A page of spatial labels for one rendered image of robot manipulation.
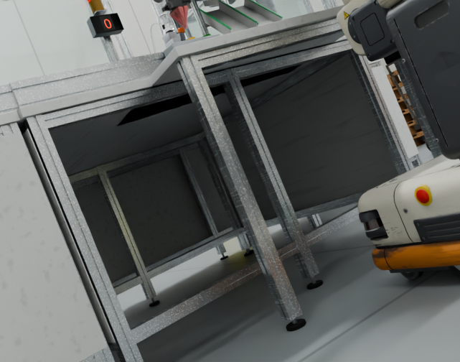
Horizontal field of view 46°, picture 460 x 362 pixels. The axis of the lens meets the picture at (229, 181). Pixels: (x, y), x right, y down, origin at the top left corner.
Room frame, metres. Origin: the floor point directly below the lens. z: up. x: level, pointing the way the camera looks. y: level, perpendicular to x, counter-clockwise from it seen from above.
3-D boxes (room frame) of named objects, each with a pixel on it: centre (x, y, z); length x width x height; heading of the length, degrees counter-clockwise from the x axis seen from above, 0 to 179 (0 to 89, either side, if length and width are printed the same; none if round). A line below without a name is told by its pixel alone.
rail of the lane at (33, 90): (1.83, 0.13, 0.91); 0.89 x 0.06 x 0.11; 126
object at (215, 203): (3.62, 0.15, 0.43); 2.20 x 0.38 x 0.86; 126
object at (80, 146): (2.47, 0.25, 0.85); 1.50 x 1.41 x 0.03; 126
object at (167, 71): (2.02, -0.23, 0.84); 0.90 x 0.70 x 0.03; 118
